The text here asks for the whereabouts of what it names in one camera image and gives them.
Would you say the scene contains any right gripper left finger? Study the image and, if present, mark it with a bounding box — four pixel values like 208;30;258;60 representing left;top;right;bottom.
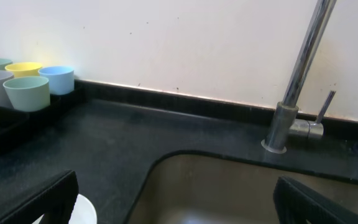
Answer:
0;170;80;224

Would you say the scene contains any white cup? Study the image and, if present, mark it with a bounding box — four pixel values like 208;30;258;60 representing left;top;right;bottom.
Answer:
31;194;98;224

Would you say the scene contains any steel tap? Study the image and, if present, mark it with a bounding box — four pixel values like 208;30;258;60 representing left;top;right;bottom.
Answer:
260;0;338;154

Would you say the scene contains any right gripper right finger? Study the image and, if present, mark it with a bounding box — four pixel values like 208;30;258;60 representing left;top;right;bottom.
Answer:
273;176;358;224

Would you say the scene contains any steel sink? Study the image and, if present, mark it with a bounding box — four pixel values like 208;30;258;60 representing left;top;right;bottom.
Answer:
126;151;358;224

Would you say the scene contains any yellow cup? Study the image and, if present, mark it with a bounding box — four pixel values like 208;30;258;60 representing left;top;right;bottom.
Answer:
4;62;44;78

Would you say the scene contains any blue cup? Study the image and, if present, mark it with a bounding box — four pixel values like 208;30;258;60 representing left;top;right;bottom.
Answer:
38;65;75;96

